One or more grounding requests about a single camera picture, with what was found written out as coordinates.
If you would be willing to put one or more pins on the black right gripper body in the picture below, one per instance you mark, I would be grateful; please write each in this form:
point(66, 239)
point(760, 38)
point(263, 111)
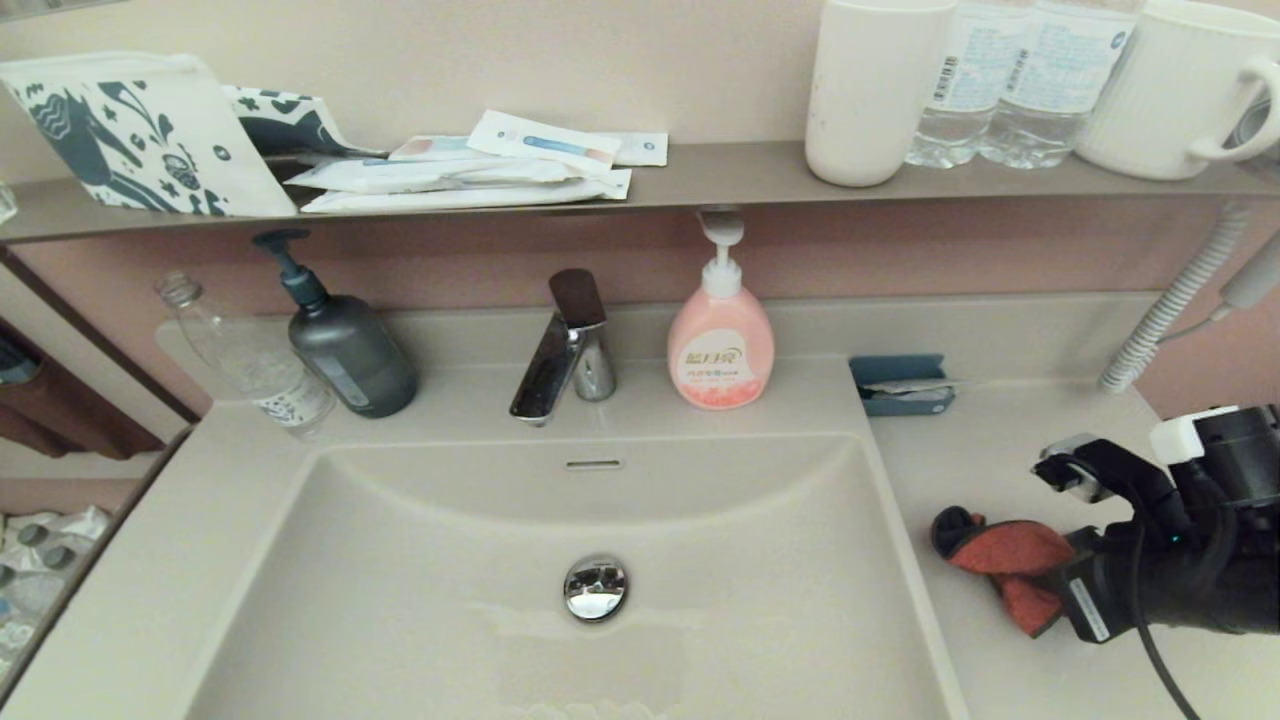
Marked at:
point(1095, 590)

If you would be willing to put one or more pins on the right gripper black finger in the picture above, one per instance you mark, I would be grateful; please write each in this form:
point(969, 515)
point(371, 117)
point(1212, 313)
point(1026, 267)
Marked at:
point(1048, 620)

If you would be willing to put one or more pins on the chrome faucet with brown lever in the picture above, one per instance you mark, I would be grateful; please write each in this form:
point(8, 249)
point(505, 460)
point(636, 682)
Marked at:
point(560, 360)

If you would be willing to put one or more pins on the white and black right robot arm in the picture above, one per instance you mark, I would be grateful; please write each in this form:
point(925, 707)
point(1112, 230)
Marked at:
point(1220, 590)

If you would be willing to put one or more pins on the beige sink basin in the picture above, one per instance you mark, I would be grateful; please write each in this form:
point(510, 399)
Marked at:
point(450, 600)

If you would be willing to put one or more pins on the silver packet in tray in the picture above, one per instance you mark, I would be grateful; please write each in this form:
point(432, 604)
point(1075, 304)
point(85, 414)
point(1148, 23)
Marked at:
point(900, 389)

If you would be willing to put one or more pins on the blue soap tray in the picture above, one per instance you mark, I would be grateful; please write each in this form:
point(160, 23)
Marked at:
point(880, 368)

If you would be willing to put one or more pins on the pink hand soap pump bottle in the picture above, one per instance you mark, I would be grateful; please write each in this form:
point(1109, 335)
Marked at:
point(720, 350)

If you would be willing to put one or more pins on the chrome drain stopper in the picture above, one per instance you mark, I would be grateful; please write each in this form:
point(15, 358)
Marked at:
point(595, 588)

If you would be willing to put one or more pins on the white ribbed mug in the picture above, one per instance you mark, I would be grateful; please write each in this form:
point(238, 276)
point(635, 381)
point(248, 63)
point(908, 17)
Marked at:
point(1160, 90)

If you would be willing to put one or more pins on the clear water bottle white label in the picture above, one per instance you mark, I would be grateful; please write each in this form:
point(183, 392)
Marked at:
point(1062, 70)
point(972, 70)

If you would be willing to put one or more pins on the white plain tumbler cup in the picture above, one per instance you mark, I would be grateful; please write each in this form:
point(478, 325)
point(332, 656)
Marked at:
point(870, 90)

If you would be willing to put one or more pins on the small white sachet with logo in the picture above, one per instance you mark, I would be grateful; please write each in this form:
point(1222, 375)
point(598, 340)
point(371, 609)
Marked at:
point(645, 148)

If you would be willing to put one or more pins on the white toothbrush packet blue print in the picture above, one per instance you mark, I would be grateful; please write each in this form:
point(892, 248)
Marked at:
point(545, 143)

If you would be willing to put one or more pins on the long white sealed packet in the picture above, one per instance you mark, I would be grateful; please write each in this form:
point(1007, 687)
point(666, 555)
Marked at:
point(430, 174)
point(480, 196)

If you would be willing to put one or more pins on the dark grey pump bottle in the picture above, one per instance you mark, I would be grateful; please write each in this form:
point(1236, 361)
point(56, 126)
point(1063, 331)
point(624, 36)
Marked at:
point(350, 355)

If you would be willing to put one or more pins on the white packet with pink print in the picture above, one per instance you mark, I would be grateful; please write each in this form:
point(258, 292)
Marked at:
point(430, 148)

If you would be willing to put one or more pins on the clear empty plastic bottle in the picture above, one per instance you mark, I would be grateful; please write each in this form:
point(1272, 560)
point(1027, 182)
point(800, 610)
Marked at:
point(255, 370)

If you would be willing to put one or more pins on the small white teal-print pouch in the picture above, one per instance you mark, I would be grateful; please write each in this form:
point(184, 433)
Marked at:
point(288, 123)

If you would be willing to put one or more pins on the shrink-wrapped water bottle pack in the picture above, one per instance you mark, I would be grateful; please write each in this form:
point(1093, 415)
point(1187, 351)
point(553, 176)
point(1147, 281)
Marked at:
point(50, 560)

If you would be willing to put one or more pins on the brown hanging towel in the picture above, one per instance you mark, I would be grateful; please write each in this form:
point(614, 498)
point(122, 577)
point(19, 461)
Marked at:
point(60, 420)

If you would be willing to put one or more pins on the large white teal-print pouch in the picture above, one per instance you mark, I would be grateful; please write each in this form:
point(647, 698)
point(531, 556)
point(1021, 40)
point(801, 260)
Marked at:
point(120, 130)

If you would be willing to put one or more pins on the clear glass cup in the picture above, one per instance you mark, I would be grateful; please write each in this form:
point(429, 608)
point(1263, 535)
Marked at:
point(6, 203)

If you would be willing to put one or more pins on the grey wall shelf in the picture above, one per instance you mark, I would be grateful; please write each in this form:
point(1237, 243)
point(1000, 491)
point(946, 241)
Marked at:
point(720, 178)

